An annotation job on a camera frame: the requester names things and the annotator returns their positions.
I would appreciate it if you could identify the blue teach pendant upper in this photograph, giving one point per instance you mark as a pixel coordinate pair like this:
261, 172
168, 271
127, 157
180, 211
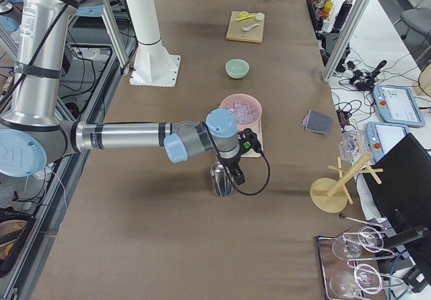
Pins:
396, 104

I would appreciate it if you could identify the black monitor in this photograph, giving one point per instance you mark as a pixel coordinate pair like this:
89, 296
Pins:
403, 196

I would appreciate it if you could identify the mint green bowl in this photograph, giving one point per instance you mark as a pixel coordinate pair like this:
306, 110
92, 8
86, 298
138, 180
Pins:
237, 68

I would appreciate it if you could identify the blue teach pendant lower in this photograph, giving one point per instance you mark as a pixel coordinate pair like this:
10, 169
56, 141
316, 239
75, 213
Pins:
382, 137

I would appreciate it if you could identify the wooden cup tree stand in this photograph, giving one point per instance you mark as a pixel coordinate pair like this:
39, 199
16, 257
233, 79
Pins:
331, 195

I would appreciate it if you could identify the grey office chair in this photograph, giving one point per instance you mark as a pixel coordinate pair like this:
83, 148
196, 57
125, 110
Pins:
417, 19

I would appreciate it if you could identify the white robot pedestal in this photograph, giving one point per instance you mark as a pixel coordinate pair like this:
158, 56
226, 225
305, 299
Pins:
153, 64

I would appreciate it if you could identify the yellow plastic knife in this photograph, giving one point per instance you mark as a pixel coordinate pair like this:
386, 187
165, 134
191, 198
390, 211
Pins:
241, 18

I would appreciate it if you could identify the pink bowl of ice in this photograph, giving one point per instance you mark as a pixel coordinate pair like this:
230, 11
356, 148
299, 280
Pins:
246, 110

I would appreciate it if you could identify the metal wine glass rack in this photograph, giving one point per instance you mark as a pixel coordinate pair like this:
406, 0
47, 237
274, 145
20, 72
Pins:
348, 264

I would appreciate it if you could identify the clear glass mug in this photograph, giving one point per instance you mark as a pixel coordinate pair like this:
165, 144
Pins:
353, 144

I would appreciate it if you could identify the grey folded cloth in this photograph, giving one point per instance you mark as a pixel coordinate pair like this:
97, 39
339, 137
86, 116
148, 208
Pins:
317, 122

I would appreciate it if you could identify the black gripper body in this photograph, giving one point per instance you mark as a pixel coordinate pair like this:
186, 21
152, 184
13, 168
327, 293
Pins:
231, 162

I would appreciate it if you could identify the aluminium frame post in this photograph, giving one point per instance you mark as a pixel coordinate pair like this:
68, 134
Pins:
358, 9

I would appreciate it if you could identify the wooden cutting board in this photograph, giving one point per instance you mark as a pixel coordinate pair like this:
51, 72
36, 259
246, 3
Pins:
236, 33

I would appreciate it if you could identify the metal ice scoop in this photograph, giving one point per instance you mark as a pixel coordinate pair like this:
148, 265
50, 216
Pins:
220, 180

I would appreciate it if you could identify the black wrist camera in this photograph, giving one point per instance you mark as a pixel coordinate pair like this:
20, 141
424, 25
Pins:
248, 135

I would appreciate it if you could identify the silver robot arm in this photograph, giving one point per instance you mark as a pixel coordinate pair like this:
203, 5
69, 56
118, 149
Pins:
32, 137

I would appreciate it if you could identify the blue teach pendant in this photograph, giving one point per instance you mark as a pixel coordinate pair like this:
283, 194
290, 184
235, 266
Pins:
382, 137
396, 104

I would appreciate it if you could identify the wine glass upper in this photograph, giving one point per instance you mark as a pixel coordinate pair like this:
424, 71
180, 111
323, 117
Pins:
350, 245

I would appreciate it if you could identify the wine glass lower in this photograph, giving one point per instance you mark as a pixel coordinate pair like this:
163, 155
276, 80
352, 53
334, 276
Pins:
362, 281

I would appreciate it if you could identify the black water bottle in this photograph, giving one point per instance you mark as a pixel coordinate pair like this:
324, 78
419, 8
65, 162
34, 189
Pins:
342, 15

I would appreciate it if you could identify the white ceramic spoon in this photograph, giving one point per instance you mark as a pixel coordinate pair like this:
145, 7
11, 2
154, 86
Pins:
249, 28

